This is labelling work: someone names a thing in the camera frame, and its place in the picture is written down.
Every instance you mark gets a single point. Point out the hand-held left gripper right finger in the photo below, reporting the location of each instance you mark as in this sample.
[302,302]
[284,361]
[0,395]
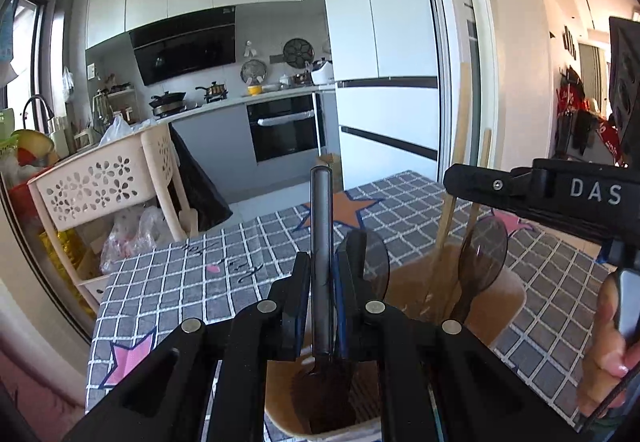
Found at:
[341,322]

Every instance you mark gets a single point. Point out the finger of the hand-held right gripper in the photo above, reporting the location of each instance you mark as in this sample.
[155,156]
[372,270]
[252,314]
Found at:
[470,182]

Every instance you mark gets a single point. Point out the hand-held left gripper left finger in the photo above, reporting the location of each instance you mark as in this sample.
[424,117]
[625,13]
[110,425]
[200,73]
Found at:
[300,312]

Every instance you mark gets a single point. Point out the black plastic spoon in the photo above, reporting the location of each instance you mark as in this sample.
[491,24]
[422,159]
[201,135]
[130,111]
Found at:
[320,222]
[482,247]
[379,262]

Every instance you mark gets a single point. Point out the white plastic utensil holder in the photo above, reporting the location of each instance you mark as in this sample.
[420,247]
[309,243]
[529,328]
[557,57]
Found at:
[410,272]

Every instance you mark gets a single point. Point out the person's right hand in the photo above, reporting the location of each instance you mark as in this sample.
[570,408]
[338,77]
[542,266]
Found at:
[602,357]

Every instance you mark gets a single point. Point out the dark red hanging clothes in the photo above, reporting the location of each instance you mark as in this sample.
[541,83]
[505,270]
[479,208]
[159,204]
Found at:
[587,122]

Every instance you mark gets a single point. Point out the grey checked star tablecloth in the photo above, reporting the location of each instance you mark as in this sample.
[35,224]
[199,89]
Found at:
[225,262]

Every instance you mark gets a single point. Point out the small cardboard box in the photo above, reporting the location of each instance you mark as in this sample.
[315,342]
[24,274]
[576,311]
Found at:
[330,172]

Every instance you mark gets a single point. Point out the black built-in oven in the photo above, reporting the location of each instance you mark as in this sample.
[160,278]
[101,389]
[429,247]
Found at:
[285,142]

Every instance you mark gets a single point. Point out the white refrigerator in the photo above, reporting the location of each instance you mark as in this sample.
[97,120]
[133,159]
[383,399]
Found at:
[385,22]

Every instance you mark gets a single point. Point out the crumpled clear plastic bag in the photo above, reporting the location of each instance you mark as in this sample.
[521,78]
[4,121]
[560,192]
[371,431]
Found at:
[135,232]

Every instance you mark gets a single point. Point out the white rice cooker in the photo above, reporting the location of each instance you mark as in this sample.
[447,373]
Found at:
[322,71]

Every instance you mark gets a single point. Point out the grey kitchen counter cabinet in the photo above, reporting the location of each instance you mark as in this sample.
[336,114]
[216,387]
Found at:
[215,147]

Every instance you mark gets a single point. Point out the yellow bowl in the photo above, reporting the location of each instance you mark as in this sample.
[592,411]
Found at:
[254,90]

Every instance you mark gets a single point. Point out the small cooking pot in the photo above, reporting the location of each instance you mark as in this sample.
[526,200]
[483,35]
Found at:
[212,92]

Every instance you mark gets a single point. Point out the round metal steaming rack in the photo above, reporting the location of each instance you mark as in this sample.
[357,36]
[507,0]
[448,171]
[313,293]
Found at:
[253,72]

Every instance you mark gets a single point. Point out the yellow cooking oil bottle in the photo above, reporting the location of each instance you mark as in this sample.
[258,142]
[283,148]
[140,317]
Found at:
[65,247]

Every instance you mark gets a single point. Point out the black wok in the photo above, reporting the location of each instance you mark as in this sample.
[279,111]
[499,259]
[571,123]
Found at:
[167,103]

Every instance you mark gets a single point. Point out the beige plastic storage cart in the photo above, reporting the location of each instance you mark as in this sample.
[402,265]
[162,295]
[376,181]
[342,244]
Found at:
[85,182]

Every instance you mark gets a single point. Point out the white plastic bag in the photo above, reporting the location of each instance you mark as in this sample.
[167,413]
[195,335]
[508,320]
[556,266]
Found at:
[116,131]

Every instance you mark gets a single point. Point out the white countertop spice rack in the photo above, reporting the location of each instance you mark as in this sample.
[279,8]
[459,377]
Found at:
[115,104]

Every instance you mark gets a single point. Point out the black range hood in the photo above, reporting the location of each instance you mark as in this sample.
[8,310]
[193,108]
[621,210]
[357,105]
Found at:
[185,47]

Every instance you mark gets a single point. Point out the red plastic basket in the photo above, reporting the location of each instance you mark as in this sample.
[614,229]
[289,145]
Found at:
[22,202]

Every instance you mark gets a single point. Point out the yellow green colander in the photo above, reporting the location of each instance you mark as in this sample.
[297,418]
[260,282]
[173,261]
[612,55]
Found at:
[30,147]

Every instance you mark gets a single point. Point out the hanging clear plastic bag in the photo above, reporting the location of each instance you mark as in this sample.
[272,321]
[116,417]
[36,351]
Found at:
[68,84]

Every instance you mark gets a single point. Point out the curved kitchen faucet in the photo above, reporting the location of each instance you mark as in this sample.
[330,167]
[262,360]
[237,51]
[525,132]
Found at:
[31,104]

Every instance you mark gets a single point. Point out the dark round wall pan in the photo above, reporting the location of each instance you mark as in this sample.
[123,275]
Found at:
[298,52]

